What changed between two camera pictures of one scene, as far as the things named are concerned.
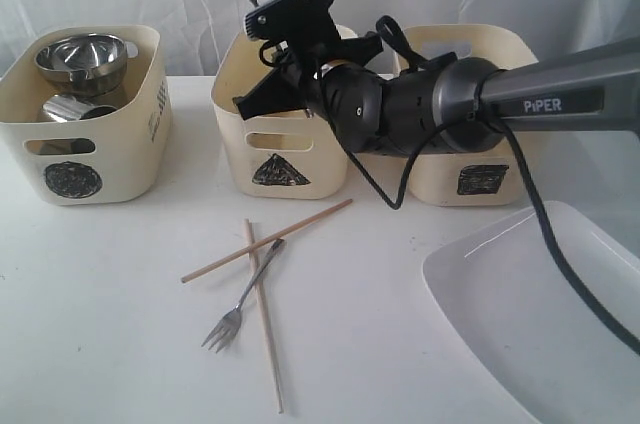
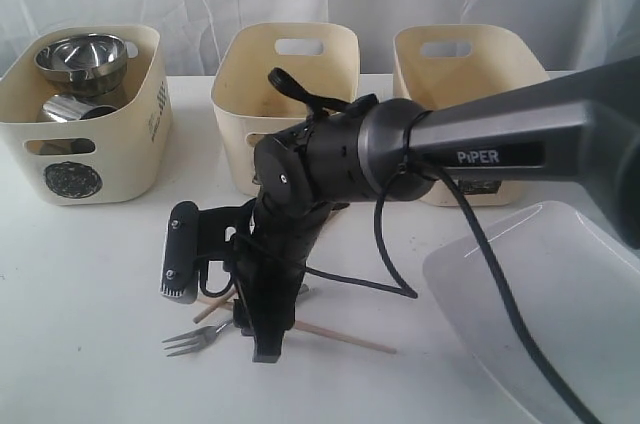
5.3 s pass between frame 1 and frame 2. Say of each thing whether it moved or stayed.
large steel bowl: stayed
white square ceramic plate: stayed
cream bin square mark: stayed
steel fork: moved
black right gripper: moved
